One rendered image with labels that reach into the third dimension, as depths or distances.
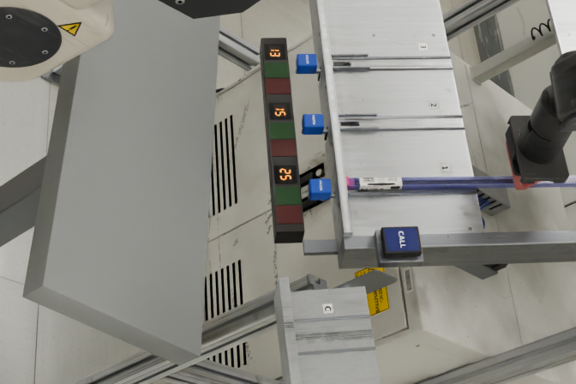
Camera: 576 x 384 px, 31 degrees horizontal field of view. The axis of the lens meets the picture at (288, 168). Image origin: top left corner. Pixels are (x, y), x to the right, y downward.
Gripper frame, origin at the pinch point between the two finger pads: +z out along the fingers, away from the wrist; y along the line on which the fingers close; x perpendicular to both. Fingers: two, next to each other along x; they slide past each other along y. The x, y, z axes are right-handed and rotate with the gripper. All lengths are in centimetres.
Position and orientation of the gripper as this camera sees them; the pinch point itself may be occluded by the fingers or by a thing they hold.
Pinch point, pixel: (520, 181)
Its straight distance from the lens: 152.2
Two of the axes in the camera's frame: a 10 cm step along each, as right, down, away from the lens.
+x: -9.9, 0.1, -1.1
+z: -0.9, 5.3, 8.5
